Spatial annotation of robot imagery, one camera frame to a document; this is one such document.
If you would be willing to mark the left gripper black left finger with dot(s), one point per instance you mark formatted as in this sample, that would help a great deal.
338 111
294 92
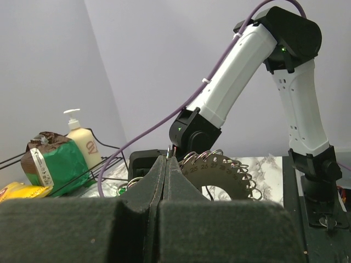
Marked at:
73 229

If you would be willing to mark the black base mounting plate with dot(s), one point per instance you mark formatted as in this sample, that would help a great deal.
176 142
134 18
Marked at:
310 219

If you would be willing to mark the yellow chips bag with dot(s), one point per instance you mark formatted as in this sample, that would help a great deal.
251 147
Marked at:
17 190

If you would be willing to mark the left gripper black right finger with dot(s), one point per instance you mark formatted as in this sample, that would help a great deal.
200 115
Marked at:
221 230

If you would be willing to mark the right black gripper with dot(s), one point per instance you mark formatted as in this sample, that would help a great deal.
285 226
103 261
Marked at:
147 167

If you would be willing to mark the cream lotion pump bottle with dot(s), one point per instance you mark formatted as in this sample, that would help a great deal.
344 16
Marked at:
84 140

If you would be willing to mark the metal toothed key ring disc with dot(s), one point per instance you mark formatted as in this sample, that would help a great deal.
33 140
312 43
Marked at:
183 181

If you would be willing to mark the brown green coffee bag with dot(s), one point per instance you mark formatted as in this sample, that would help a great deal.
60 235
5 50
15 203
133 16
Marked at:
55 164

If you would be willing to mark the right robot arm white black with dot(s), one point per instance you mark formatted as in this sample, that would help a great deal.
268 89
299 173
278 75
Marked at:
287 44

